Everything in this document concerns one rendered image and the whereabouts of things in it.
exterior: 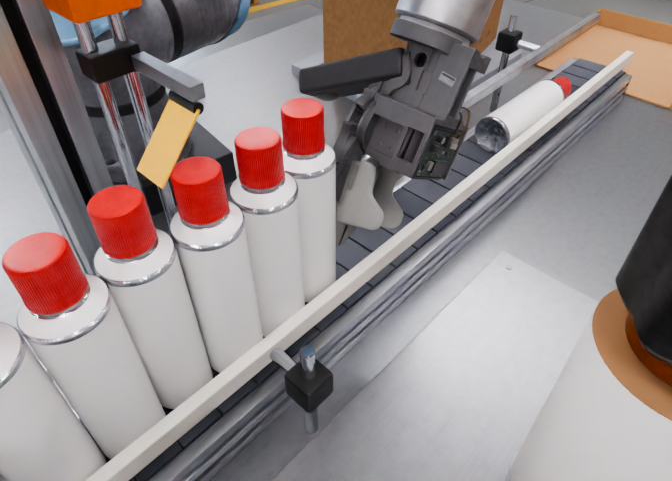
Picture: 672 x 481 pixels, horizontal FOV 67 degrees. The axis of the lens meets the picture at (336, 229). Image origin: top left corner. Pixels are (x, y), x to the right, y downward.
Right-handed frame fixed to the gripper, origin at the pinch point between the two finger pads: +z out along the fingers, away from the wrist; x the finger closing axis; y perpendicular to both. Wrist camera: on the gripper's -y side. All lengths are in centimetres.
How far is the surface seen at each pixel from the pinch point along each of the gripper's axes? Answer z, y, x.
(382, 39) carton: -20, -28, 37
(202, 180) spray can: -5.8, 2.3, -20.2
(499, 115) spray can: -15.6, 0.3, 27.6
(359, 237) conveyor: 2.1, -1.1, 7.2
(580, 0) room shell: -110, -111, 379
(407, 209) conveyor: -1.7, -0.2, 13.8
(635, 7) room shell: -117, -76, 390
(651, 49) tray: -39, 2, 87
